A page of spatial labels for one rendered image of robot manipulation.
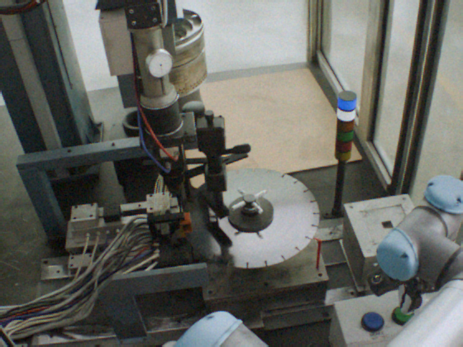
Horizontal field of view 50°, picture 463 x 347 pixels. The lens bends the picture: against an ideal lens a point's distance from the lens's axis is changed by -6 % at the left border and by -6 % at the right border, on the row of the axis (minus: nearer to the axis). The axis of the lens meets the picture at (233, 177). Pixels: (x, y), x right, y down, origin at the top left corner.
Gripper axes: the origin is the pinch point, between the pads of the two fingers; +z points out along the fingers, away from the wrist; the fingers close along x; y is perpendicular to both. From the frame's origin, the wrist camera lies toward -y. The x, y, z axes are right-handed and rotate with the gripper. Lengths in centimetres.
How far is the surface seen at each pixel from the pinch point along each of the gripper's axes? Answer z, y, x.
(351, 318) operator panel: 2.8, -10.3, 2.0
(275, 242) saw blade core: -2.4, -23.1, 22.2
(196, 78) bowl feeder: -1, -35, 99
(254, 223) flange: -3.4, -27.0, 28.1
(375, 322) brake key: 1.8, -5.9, -0.8
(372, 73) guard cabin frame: -12, 17, 73
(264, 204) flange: -3.5, -23.7, 33.7
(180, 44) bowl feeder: -17, -39, 96
